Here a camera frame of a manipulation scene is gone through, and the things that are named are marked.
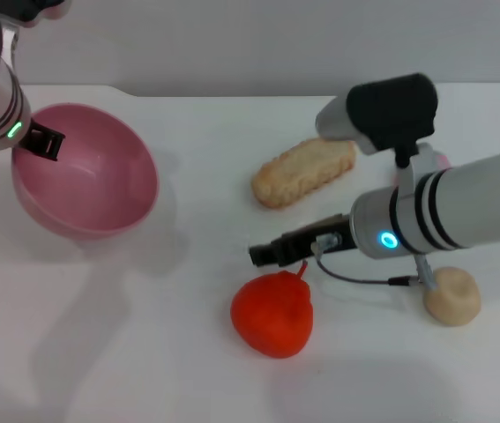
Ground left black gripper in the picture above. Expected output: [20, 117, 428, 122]
[22, 119, 66, 162]

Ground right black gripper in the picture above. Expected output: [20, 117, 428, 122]
[249, 213, 359, 269]

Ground pink plastic bowl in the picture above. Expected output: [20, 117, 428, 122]
[10, 103, 160, 241]

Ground orange toy fruit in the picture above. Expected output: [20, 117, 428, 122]
[230, 260, 315, 360]

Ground long golden bread loaf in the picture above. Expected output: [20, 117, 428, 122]
[250, 136, 357, 212]

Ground beige round bun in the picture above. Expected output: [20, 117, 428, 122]
[422, 265, 482, 328]

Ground right grey gripper cable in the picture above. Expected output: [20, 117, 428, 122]
[313, 233, 440, 293]

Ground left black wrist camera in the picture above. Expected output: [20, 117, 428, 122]
[0, 0, 75, 30]

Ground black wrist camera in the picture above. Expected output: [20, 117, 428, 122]
[0, 0, 75, 30]
[315, 73, 440, 156]

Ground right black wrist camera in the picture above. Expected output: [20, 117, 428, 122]
[315, 73, 440, 156]

